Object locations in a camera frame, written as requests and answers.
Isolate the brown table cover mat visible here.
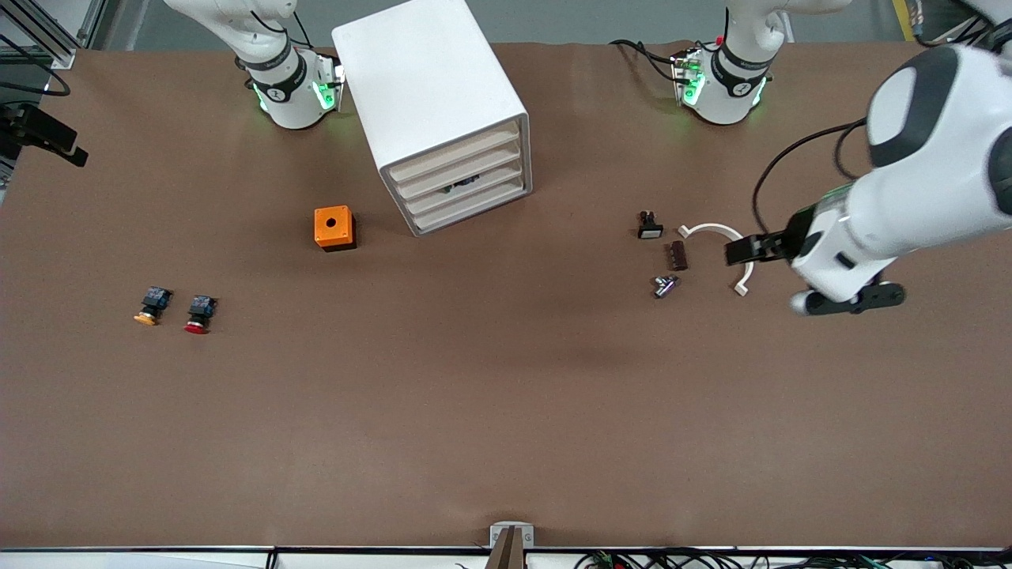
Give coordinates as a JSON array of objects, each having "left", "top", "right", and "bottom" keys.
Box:
[{"left": 0, "top": 40, "right": 1012, "bottom": 552}]

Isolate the black base cable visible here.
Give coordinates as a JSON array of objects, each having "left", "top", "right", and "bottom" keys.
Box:
[{"left": 609, "top": 38, "right": 689, "bottom": 84}]

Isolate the red mushroom push button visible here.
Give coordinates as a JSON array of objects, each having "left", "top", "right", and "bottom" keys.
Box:
[{"left": 184, "top": 295, "right": 218, "bottom": 335}]

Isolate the orange box with hole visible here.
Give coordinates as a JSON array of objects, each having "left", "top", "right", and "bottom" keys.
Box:
[{"left": 314, "top": 205, "right": 357, "bottom": 252}]

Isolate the white curved bracket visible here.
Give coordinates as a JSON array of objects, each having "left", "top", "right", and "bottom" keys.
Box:
[{"left": 678, "top": 223, "right": 755, "bottom": 297}]

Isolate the white table edge rail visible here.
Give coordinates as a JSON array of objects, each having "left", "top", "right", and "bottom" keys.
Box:
[{"left": 0, "top": 547, "right": 1012, "bottom": 569}]

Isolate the aluminium frame profile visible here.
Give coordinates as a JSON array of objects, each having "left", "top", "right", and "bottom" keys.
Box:
[{"left": 0, "top": 0, "right": 119, "bottom": 70}]

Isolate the orange mushroom push button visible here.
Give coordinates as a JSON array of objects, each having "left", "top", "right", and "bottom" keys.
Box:
[{"left": 133, "top": 286, "right": 173, "bottom": 326}]

